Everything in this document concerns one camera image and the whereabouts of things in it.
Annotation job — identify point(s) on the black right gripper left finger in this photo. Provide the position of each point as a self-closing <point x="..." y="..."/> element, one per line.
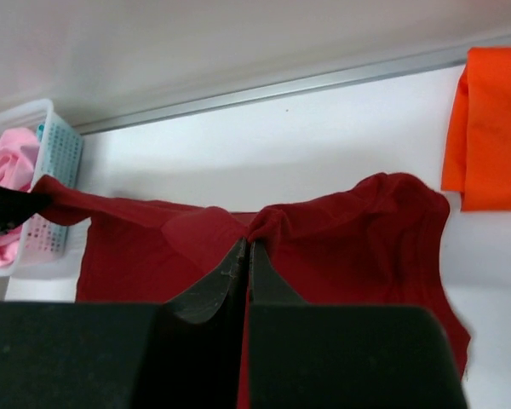
<point x="184" y="353"/>

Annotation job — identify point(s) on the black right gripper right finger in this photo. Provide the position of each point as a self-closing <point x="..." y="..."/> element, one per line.
<point x="303" y="355"/>

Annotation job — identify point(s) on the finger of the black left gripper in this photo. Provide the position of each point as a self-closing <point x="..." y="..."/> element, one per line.
<point x="17" y="207"/>

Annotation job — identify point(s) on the dark red t shirt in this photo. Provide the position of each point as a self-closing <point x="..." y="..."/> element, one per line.
<point x="376" y="244"/>

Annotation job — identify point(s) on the pink t shirt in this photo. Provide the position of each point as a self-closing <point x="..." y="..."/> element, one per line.
<point x="18" y="156"/>

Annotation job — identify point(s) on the white plastic laundry basket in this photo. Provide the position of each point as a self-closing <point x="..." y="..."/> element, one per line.
<point x="59" y="156"/>

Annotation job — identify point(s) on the teal t shirt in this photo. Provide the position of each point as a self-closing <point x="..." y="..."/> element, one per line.
<point x="39" y="132"/>

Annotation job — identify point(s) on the orange folded t shirt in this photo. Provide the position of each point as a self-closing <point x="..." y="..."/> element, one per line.
<point x="477" y="159"/>

